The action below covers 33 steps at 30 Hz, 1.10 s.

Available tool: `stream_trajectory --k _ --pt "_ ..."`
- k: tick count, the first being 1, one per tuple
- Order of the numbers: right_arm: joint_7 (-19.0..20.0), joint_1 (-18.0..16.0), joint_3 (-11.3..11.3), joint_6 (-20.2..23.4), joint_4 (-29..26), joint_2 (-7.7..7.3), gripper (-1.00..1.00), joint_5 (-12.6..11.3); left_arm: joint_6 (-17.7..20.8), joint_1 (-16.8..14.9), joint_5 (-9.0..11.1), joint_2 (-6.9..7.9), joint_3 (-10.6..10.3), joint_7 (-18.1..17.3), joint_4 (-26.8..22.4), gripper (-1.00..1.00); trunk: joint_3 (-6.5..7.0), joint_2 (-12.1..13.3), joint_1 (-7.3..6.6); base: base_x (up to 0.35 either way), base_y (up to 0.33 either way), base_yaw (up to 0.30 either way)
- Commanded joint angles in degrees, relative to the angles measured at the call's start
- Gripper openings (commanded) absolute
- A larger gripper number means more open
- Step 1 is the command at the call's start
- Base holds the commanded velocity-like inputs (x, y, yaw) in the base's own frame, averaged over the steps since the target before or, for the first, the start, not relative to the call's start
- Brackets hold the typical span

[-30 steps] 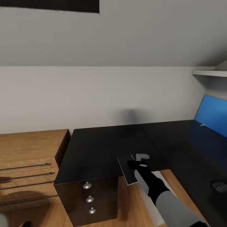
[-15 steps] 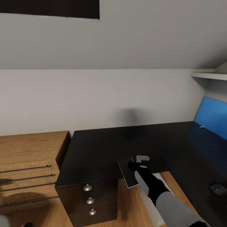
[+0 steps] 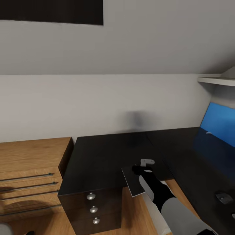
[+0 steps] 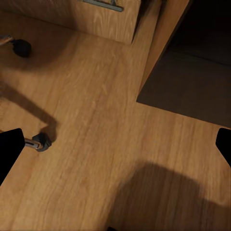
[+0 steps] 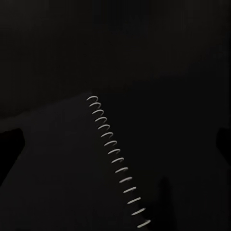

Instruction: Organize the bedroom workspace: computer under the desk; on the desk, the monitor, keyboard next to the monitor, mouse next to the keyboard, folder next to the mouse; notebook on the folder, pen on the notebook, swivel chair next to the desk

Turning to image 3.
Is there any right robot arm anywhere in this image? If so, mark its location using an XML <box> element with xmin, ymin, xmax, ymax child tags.
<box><xmin>132</xmin><ymin>159</ymin><xmax>218</xmax><ymax>235</ymax></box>

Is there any notebook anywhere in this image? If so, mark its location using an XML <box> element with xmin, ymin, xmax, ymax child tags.
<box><xmin>122</xmin><ymin>165</ymin><xmax>145</xmax><ymax>197</ymax></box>

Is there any swivel chair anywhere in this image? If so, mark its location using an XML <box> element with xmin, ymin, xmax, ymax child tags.
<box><xmin>0</xmin><ymin>223</ymin><xmax>34</xmax><ymax>235</ymax></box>

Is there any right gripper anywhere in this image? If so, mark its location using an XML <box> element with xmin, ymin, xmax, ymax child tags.
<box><xmin>132</xmin><ymin>165</ymin><xmax>152</xmax><ymax>175</ymax></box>

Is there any mouse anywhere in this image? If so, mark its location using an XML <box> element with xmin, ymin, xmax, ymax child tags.
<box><xmin>216</xmin><ymin>192</ymin><xmax>233</xmax><ymax>205</ymax></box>

